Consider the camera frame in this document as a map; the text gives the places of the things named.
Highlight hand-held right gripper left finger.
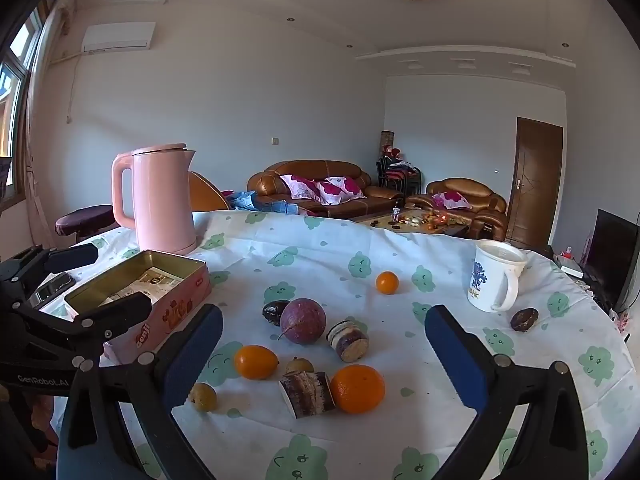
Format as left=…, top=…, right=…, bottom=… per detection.
left=56, top=304, right=224, bottom=480

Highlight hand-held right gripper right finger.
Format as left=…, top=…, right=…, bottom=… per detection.
left=424, top=304, right=590, bottom=480

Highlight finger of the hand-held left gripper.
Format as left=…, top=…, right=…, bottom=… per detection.
left=70, top=294, right=152, bottom=343
left=30, top=243, right=99, bottom=273

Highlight gold metal tin box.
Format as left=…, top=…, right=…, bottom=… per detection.
left=64, top=250, right=212, bottom=366

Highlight oval mandarin orange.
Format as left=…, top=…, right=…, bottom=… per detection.
left=234, top=345, right=279, bottom=380

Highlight dark brown round fruit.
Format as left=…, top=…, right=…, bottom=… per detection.
left=510, top=307, right=540, bottom=333

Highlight dark brown wrinkled fruit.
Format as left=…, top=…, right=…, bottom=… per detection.
left=262, top=300, right=291, bottom=327

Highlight large orange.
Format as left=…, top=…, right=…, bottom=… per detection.
left=330, top=364, right=387, bottom=415

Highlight purple sugarcane piece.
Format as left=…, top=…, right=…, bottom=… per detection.
left=278, top=371, right=336, bottom=418
left=326, top=320, right=370, bottom=362

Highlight large purple round fruit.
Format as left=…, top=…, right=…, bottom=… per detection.
left=279, top=298, right=327, bottom=345

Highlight printed paper sheet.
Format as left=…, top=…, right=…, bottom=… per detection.
left=97, top=269, right=183, bottom=308

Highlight purple round stool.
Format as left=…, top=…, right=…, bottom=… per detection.
left=55, top=205, right=116, bottom=241

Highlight white mug with blue print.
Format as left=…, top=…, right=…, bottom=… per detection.
left=467, top=240, right=530, bottom=314

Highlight pink electric kettle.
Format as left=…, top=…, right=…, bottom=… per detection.
left=111, top=143, right=197, bottom=256

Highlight dark coffee table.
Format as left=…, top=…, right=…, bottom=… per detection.
left=350, top=212, right=471, bottom=238

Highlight orange wooden chair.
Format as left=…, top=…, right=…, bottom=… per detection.
left=189, top=171, right=231, bottom=212

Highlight white cloud print tablecloth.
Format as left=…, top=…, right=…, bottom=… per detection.
left=55, top=209, right=631, bottom=480

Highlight white box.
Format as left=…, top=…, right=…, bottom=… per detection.
left=555, top=255, right=583, bottom=278

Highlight pink floral pillow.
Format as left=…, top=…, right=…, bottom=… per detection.
left=315, top=176, right=366, bottom=206
left=432, top=191, right=473, bottom=210
left=279, top=175, right=323, bottom=201

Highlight blue jeans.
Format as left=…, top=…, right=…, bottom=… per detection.
left=222, top=191, right=301, bottom=216

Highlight brown leather armchair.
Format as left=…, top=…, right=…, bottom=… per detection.
left=405, top=177, right=508, bottom=241

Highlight window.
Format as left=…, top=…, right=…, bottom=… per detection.
left=0, top=7, right=46, bottom=201

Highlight black television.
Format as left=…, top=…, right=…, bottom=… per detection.
left=582, top=208, right=640, bottom=313

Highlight brown wooden door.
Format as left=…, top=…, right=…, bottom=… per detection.
left=506, top=116, right=564, bottom=250

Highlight stacked dark chairs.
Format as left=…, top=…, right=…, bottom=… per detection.
left=376, top=155, right=423, bottom=196

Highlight white air conditioner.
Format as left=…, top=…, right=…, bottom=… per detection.
left=81, top=21, right=157, bottom=54

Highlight brown leather sofa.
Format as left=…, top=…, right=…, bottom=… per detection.
left=247, top=160, right=406, bottom=221

